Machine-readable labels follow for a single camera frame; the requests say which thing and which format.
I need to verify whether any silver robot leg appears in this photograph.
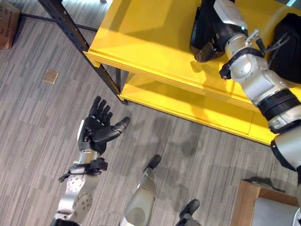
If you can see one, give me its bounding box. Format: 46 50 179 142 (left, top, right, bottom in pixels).
119 154 162 226
174 199 201 226

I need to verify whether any yellow shelf board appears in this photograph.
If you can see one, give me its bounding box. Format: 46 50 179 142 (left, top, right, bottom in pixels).
118 73 280 145
84 0 301 111

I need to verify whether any black metal shelf frame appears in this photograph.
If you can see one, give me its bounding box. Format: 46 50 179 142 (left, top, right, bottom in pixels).
20 0 130 105

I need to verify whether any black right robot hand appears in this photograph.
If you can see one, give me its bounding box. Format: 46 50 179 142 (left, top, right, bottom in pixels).
194 0 249 63

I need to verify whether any brass floor outlet plate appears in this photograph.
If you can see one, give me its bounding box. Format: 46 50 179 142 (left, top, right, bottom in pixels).
42 69 60 85

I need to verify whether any silver left robot leg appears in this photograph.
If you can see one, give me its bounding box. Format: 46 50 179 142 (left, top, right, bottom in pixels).
119 154 162 226

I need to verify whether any silver right robot leg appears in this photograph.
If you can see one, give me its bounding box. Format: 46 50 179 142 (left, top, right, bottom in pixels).
174 199 201 226

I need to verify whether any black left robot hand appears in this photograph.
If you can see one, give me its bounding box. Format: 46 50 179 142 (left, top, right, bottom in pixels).
77 96 131 155

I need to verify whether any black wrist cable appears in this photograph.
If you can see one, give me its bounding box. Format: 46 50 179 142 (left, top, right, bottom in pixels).
255 32 292 68

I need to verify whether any grey plastic box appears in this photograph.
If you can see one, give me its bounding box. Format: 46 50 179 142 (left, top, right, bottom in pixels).
252 197 301 226

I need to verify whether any brown cardboard box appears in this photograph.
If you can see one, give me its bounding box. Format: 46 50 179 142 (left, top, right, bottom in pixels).
0 0 21 50

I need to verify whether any wooden table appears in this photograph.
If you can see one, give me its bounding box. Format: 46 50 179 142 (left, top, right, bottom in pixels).
231 179 301 226

